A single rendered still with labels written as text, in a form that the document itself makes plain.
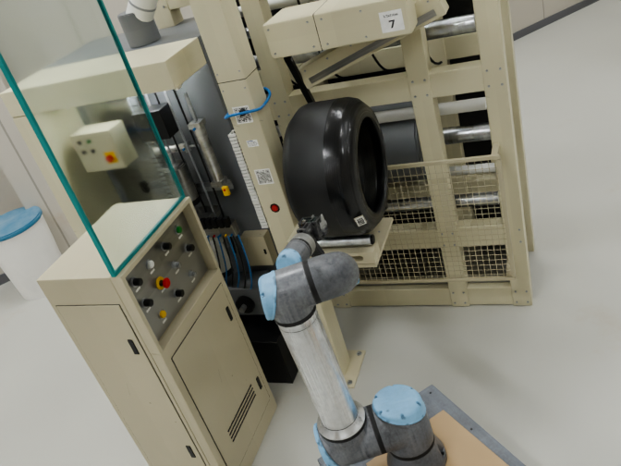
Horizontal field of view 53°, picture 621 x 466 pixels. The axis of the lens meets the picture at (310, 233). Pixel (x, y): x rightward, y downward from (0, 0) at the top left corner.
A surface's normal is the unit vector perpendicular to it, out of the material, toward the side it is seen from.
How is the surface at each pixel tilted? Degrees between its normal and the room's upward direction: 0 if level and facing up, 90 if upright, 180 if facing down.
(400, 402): 4
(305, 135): 34
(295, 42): 90
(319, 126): 28
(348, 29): 90
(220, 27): 90
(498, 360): 0
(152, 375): 90
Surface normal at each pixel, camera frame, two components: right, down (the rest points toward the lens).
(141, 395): -0.29, 0.56
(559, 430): -0.26, -0.83
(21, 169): 0.47, 0.34
